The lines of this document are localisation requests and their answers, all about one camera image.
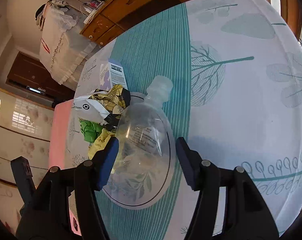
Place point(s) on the printed paper carton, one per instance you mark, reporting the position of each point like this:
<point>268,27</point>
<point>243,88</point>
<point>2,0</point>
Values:
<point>115,72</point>

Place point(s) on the dark wooden door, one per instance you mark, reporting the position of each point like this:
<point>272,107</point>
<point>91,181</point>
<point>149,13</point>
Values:
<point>28,72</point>

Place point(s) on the wooden cabinet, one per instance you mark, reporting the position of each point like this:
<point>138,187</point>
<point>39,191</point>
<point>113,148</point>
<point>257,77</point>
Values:
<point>120,7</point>

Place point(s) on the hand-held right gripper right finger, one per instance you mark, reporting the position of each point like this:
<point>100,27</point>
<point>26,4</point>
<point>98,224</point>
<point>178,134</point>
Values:
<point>186,165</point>

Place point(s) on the white floral wrapper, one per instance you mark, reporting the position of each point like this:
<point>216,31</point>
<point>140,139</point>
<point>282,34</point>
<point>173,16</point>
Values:
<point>95,107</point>

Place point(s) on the pink bed sheet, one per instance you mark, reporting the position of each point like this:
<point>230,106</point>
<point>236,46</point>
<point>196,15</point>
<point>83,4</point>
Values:
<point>59,142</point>

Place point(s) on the white round plate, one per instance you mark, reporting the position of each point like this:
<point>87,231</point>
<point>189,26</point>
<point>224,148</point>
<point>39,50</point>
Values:
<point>130,192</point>

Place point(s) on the crumpled yellow wrapper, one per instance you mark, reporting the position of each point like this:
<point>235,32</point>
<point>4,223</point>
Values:
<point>99,142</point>

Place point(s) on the clear plastic bottle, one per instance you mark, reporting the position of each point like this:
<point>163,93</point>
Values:
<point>146,120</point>

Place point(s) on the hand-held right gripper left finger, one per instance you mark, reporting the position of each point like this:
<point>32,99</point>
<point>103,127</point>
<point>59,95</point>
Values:
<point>108,165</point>

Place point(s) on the black bag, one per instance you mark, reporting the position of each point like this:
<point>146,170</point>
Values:
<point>40,12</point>

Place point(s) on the white lace cover cloth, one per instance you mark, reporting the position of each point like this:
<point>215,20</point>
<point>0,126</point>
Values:
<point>63,42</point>

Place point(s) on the white power strip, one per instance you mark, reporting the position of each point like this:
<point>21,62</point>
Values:
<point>90,15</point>

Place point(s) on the floral wardrobe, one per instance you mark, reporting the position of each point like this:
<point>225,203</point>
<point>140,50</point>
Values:
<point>15,142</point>

